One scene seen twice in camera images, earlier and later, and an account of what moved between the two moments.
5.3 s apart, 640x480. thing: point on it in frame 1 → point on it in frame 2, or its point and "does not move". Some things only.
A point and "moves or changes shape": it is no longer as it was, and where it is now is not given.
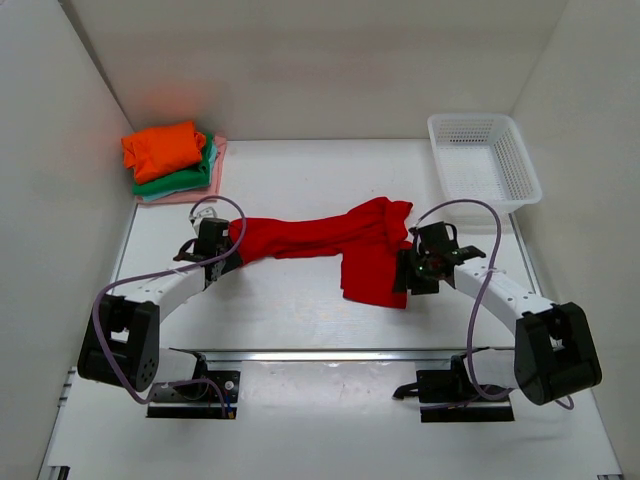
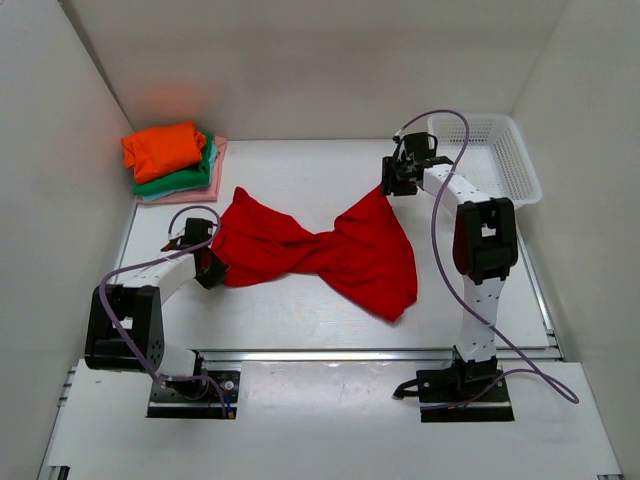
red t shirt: [370, 238] moves or changes shape
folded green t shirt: [195, 177] does not move
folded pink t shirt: [206, 194] does not move
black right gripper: [404, 277] → [390, 186]
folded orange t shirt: [156, 151] does not move
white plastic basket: [483, 160] does not move
